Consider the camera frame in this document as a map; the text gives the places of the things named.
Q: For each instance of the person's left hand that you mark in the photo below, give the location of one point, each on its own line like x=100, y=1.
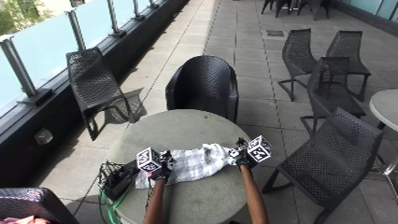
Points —
x=161, y=172

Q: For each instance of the black wicker chair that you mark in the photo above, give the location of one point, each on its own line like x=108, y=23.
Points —
x=30, y=203

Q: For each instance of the round wall light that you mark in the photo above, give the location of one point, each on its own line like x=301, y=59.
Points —
x=42, y=136

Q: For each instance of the white marker cube on left glove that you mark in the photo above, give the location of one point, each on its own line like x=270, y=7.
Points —
x=147, y=160

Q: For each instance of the round grey side table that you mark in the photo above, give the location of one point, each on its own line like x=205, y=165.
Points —
x=384, y=107

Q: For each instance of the grey metal railing post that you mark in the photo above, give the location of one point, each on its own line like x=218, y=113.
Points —
x=18, y=67
x=136, y=9
x=113, y=17
x=77, y=29

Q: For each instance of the frosted glass railing panel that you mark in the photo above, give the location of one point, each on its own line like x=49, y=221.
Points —
x=96, y=21
x=45, y=48
x=8, y=87

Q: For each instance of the black electronics box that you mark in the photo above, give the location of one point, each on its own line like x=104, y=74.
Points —
x=118, y=182

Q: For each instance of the black perforated bench chair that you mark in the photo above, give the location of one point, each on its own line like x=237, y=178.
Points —
x=94, y=84

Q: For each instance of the white marker cube on right glove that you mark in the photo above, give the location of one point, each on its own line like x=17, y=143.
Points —
x=259, y=148

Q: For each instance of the white marker cube on glove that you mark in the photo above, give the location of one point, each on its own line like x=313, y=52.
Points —
x=147, y=160
x=259, y=148

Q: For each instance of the person's right hand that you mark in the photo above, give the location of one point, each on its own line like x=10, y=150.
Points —
x=243, y=160

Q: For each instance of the black distant chair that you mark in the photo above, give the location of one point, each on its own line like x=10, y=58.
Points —
x=314, y=7
x=277, y=6

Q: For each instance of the white grey checked cloth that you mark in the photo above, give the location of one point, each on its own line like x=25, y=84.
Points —
x=194, y=165

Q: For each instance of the dark floor drain cover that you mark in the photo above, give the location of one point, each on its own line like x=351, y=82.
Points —
x=274, y=33

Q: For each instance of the black wicker armchair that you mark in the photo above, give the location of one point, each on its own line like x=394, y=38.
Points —
x=203, y=87

